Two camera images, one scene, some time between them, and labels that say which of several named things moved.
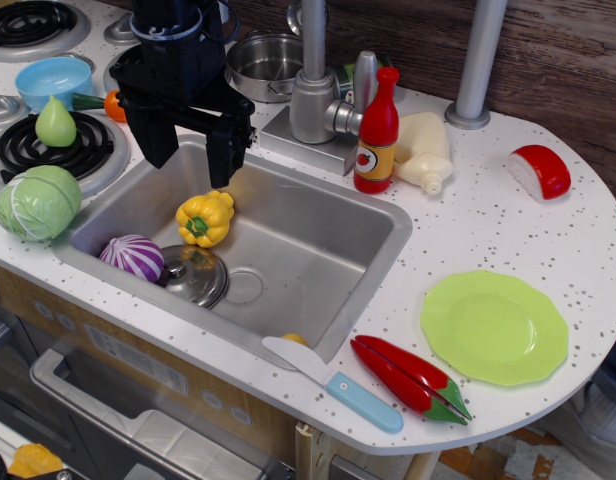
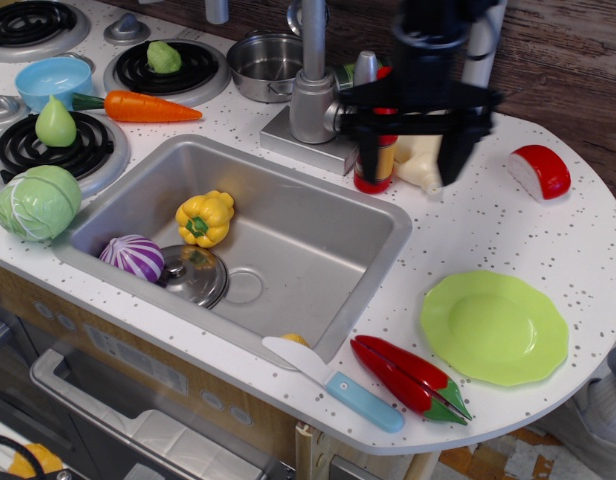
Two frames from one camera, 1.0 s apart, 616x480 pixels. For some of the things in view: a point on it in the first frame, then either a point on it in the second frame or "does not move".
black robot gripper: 178,74 to 425,94
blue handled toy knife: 343,389 does not move
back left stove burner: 30,31 does not move
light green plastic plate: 497,327 does not move
